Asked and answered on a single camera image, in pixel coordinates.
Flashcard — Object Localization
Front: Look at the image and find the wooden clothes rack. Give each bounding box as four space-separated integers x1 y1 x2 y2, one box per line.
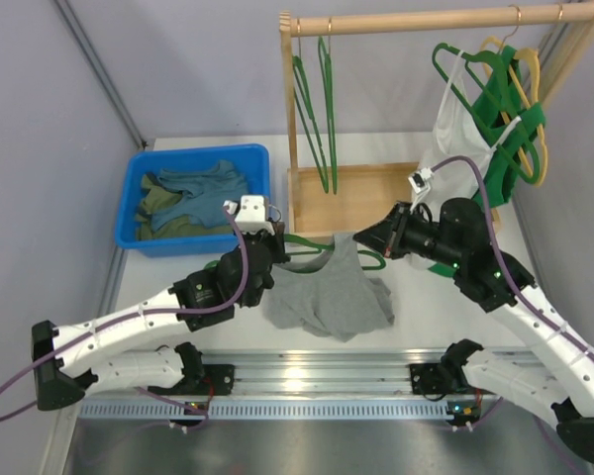
279 1 594 241

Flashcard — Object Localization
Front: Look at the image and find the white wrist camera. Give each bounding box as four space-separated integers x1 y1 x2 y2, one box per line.
408 167 444 213
223 195 276 236

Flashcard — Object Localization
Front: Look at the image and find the grey tank top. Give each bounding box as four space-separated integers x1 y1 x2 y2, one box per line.
262 234 395 342

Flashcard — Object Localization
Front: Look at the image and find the olive green garment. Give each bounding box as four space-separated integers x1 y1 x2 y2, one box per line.
135 173 232 241

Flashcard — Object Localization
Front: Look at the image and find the perforated cable duct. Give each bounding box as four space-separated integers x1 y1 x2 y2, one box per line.
79 399 479 421

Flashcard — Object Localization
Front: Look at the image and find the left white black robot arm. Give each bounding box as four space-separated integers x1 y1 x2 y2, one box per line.
31 230 290 411

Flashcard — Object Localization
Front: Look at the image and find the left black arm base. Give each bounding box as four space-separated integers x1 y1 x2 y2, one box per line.
148 342 235 396

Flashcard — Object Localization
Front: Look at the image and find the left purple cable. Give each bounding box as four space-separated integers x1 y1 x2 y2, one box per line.
0 205 251 425

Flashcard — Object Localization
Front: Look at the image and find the white tank top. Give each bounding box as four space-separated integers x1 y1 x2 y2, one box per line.
419 54 522 214

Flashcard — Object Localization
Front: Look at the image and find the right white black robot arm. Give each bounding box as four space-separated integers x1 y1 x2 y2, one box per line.
353 198 594 464

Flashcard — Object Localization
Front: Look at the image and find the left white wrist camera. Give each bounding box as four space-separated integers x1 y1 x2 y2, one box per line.
223 195 276 236

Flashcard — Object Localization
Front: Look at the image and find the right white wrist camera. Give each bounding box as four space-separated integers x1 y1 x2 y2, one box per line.
408 167 444 213

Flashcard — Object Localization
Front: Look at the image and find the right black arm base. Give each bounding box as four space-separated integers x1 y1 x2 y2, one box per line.
409 338 484 402

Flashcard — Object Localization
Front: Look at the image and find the teal blue garment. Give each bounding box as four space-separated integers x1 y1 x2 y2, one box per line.
150 160 248 232

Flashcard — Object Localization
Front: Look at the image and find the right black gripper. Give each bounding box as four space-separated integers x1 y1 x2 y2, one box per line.
353 201 464 270

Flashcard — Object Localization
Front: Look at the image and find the blue plastic bin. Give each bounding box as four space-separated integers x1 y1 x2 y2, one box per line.
115 143 270 257

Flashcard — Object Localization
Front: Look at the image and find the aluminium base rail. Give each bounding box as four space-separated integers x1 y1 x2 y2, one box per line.
77 348 443 397

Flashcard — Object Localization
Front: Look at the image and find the yellow hanger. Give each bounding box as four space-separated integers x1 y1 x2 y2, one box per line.
480 28 549 187

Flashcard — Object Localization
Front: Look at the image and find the green tank top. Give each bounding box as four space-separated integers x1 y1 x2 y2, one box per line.
425 45 548 278

